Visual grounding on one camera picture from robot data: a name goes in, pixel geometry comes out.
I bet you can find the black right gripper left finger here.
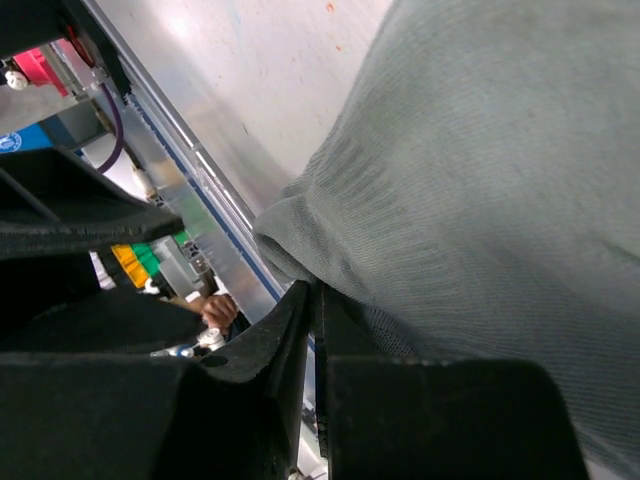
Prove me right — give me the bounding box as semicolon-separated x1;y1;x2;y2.
1;283;308;479

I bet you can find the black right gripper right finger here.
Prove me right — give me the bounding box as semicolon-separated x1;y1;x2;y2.
310;284;588;479

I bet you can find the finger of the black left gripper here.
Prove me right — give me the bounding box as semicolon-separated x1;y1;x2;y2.
1;147;183;260

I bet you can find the grey sock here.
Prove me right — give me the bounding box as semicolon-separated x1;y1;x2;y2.
253;1;639;479

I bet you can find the person hand in background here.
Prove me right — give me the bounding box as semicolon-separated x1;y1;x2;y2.
188;294;239;334

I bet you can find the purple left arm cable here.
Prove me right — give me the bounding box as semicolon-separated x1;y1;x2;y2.
97;82;125;175

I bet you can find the aluminium table frame rail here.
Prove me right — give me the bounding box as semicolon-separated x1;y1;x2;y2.
87;1;283;322

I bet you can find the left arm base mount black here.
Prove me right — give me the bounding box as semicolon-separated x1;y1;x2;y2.
1;1;131;97

